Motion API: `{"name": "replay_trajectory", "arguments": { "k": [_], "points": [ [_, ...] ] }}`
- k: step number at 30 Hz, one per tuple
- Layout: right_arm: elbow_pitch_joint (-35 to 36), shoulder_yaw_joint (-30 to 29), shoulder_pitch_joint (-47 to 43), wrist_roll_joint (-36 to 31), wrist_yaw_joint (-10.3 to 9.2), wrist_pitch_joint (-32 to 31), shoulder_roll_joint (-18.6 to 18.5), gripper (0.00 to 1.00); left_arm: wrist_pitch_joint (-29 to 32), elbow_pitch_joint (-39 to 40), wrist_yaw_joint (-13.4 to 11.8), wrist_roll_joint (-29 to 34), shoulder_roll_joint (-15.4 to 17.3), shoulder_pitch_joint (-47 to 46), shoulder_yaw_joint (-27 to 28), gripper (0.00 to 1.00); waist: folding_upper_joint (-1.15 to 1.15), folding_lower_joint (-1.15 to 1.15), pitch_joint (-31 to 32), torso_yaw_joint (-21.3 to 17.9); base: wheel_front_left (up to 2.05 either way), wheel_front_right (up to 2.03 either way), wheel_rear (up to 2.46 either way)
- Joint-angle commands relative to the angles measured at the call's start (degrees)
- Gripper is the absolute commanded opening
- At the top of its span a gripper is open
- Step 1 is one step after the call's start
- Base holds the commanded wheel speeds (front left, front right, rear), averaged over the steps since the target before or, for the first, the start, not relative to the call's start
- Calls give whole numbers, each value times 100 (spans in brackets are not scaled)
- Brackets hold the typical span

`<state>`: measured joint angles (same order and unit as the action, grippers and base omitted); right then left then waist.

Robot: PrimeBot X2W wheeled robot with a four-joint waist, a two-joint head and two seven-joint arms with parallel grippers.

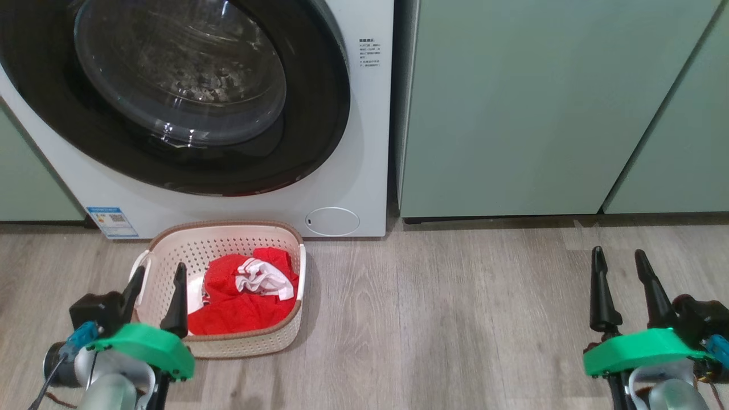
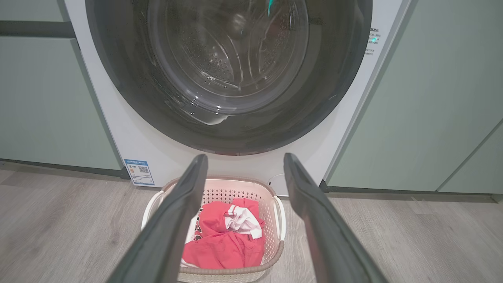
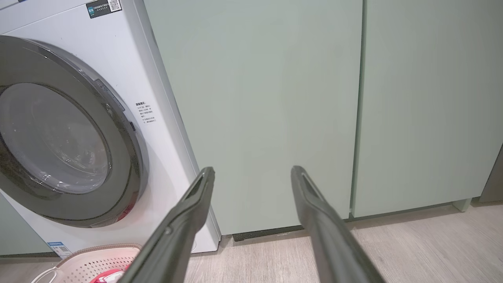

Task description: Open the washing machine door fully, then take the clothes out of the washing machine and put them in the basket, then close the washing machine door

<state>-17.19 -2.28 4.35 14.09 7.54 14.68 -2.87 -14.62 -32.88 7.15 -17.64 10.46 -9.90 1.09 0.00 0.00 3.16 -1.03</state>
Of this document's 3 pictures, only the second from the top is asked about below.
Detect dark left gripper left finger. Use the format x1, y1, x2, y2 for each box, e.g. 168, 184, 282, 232
107, 154, 209, 283

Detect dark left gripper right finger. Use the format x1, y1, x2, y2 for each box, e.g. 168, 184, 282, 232
283, 153, 388, 283

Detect red garment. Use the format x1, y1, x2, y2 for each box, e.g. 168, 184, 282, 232
182, 198, 266, 270

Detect white garment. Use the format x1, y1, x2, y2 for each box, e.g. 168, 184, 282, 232
224, 204, 263, 239

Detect dark round washing machine door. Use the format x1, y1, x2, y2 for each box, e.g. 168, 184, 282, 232
85, 0, 373, 156

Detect cream perforated laundry basket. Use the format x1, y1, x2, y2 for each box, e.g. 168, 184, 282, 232
141, 176, 286, 283

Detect white washing machine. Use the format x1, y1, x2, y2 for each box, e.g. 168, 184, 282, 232
65, 0, 411, 197

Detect blue energy label sticker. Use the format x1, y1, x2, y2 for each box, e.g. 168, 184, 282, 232
124, 159, 155, 186

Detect round white filter cover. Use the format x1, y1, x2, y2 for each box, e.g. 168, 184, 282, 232
268, 173, 290, 197

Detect pale green cabinet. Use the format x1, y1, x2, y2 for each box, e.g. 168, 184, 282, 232
0, 0, 130, 179
320, 0, 503, 195

